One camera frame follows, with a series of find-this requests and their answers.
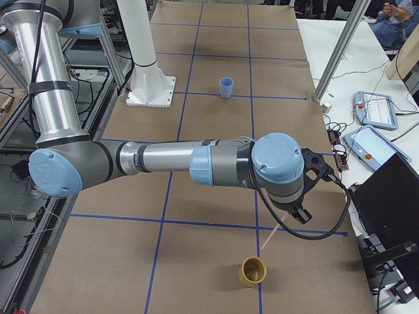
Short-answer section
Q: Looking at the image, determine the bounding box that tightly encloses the small metal cylinder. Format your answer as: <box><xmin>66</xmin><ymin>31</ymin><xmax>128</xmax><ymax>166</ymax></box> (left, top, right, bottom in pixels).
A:
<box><xmin>321</xmin><ymin>102</ymin><xmax>332</xmax><ymax>114</ymax></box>

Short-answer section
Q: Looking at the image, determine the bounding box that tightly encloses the person in blue shirt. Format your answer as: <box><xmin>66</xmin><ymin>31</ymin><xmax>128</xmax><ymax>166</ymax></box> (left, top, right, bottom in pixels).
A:
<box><xmin>371</xmin><ymin>1</ymin><xmax>418</xmax><ymax>51</ymax></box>

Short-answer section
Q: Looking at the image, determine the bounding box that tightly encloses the blue plastic cup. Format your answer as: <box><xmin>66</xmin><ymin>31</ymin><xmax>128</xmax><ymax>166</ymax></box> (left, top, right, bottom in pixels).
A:
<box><xmin>219</xmin><ymin>77</ymin><xmax>234</xmax><ymax>99</ymax></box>

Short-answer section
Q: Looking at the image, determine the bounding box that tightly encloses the aluminium frame post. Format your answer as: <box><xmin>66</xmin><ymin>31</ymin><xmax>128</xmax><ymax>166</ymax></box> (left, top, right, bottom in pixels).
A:
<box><xmin>313</xmin><ymin>0</ymin><xmax>371</xmax><ymax>103</ymax></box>

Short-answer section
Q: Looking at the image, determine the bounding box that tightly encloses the wooden yellow cup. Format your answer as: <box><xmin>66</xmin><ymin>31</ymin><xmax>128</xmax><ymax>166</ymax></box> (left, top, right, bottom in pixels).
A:
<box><xmin>238</xmin><ymin>256</ymin><xmax>267</xmax><ymax>288</ymax></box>

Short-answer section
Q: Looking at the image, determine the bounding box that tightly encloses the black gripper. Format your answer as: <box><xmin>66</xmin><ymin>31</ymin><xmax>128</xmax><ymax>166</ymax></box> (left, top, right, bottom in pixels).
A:
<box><xmin>273</xmin><ymin>198</ymin><xmax>312</xmax><ymax>224</ymax></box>

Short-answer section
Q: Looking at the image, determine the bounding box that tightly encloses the blue teach pendant near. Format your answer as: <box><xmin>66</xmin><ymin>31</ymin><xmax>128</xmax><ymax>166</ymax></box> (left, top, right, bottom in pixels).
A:
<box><xmin>344</xmin><ymin>125</ymin><xmax>412</xmax><ymax>171</ymax></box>

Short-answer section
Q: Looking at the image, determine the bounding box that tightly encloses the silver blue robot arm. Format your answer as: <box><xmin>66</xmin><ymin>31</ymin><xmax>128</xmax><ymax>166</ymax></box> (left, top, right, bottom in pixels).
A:
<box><xmin>103</xmin><ymin>2</ymin><xmax>312</xmax><ymax>146</ymax></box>

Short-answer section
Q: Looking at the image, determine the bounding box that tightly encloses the blue teach pendant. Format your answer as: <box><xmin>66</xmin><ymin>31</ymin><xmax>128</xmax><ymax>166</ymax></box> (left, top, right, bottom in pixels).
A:
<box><xmin>353</xmin><ymin>91</ymin><xmax>399</xmax><ymax>130</ymax></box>
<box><xmin>344</xmin><ymin>125</ymin><xmax>412</xmax><ymax>171</ymax></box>

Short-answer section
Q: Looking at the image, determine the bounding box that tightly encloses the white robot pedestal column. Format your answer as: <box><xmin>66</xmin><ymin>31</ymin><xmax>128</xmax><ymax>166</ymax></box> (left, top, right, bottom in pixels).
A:
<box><xmin>117</xmin><ymin>0</ymin><xmax>176</xmax><ymax>108</ymax></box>

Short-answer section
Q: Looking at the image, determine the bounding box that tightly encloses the orange black connector board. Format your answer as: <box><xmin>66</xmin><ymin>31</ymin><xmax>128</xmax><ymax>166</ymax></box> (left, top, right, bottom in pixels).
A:
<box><xmin>327</xmin><ymin>129</ymin><xmax>349</xmax><ymax>173</ymax></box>

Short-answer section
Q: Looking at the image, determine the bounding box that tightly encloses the black monitor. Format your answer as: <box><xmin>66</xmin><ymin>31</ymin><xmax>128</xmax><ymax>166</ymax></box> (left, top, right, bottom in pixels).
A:
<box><xmin>352</xmin><ymin>153</ymin><xmax>418</xmax><ymax>291</ymax></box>

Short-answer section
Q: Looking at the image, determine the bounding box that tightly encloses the blue teach pendant far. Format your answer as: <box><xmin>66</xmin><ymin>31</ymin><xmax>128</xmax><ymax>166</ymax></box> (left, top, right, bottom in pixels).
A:
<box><xmin>353</xmin><ymin>91</ymin><xmax>399</xmax><ymax>130</ymax></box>

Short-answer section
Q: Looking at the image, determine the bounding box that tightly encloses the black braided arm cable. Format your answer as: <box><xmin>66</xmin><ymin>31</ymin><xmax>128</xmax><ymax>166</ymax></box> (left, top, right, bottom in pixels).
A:
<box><xmin>247</xmin><ymin>140</ymin><xmax>356</xmax><ymax>241</ymax></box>

